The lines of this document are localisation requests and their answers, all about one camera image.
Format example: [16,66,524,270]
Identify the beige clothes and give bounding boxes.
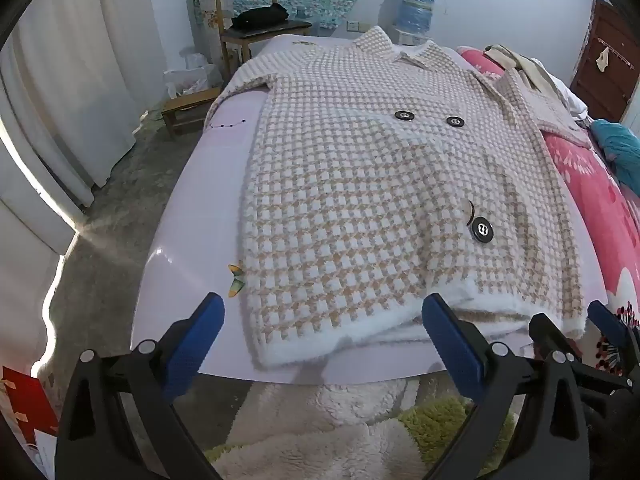
[482,44,571,98]

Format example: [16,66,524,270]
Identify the brown wooden door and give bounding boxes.
[570,0,640,123]

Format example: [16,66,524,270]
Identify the pink floral blanket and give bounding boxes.
[455,46,640,378]

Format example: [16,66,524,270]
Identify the small wooden stool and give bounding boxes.
[161,86,223,140]

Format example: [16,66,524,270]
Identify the white curtain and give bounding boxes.
[0,0,166,261]

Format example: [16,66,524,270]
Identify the teal cloth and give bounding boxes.
[590,119,640,198]

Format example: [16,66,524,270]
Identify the white water dispenser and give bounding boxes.
[395,27,431,47]

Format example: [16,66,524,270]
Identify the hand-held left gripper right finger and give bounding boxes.
[421,292,593,480]

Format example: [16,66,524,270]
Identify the white plastic bags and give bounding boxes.
[164,47,223,98]

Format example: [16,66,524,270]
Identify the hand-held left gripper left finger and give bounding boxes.
[54,291,226,480]

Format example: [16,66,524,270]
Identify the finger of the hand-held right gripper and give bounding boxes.
[587,300,640,361]
[529,312,583,361]

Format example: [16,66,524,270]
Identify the beige white houndstooth coat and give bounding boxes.
[207,25,593,372]

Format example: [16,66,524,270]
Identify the wooden chair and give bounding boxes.
[209,0,313,81]

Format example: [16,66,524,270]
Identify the blue water bottle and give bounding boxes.
[397,0,438,31]

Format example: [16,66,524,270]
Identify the red box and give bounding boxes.
[0,365,60,448]

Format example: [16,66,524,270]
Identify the fluffy white green garment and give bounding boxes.
[202,375,516,480]

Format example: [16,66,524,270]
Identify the black bag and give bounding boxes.
[231,3,290,31]

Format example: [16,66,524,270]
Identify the white cloth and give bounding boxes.
[530,57,588,121]

